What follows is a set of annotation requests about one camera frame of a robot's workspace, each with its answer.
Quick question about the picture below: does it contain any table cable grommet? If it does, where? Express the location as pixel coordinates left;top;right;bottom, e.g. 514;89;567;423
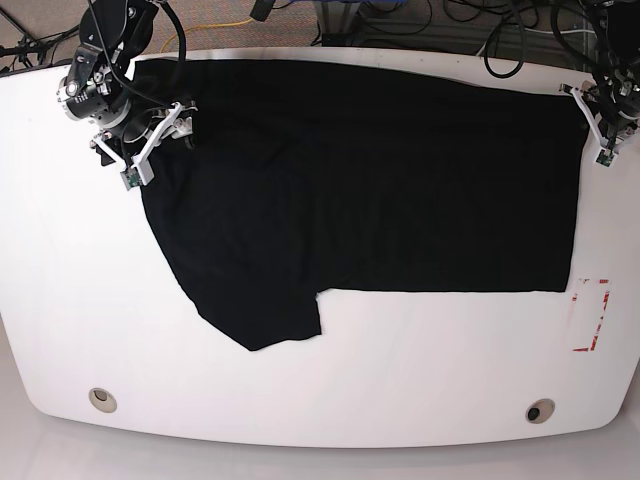
525;398;556;424
88;388;117;414

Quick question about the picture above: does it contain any left table cable grommet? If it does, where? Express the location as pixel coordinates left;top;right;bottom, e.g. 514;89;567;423
88;388;117;414

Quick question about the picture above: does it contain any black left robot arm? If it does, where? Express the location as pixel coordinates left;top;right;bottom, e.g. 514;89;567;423
550;1;639;160

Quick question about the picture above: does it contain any yellow cable on floor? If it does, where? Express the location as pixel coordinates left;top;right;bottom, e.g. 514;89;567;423
159;17;251;51

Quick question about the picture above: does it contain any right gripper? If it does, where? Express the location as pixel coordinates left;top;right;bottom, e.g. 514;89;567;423
90;100;198;170

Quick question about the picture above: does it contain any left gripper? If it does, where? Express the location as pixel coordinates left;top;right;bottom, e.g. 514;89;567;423
559;80;639;153

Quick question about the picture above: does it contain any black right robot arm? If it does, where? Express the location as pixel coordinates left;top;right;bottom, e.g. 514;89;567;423
57;1;197;182

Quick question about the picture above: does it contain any black tripod stand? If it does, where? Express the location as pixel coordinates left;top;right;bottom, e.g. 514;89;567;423
1;0;85;73

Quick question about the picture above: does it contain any black T-shirt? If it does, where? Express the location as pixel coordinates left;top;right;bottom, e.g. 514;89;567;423
141;60;588;351

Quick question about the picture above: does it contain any right table cable grommet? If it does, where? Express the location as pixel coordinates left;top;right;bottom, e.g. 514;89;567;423
525;398;556;424

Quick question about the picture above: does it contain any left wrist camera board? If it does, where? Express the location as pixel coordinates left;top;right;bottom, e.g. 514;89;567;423
594;149;618;168

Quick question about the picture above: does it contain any red tape rectangle marking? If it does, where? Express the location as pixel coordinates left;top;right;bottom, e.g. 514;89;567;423
567;278;611;353

